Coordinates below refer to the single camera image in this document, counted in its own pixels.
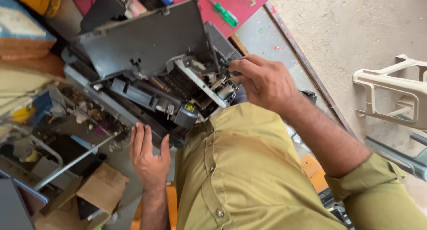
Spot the beige plastic chair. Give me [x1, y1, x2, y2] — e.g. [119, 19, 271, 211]
[352, 54, 427, 130]

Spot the grey printer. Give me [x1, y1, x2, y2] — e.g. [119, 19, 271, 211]
[62, 0, 245, 149]

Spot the orange carton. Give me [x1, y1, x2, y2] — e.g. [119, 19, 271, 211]
[299, 154, 330, 194]

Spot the metal floor rail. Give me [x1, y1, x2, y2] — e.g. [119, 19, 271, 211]
[264, 2, 357, 139]

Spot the brown cardboard box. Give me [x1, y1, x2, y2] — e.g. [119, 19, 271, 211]
[33, 162, 130, 230]

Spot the heap of printer scrap parts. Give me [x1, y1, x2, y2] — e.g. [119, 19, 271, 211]
[0, 83, 131, 194]

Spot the black device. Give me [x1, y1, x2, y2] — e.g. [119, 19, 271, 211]
[79, 0, 128, 34]

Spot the person's left hand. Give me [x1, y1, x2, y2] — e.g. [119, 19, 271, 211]
[129, 122, 171, 191]

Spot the olive green shirt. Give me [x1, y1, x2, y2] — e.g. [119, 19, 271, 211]
[173, 102, 427, 230]

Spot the person's right hand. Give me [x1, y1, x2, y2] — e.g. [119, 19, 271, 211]
[228, 54, 303, 116]

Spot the orange stool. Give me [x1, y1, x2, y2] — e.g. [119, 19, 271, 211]
[131, 182, 178, 230]

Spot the grey metal frame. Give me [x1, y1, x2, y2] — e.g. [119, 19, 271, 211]
[364, 133, 427, 182]

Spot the green handled screwdriver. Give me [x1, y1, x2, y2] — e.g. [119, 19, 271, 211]
[200, 0, 240, 28]

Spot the yellow bag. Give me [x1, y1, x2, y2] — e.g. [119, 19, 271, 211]
[5, 0, 61, 18]

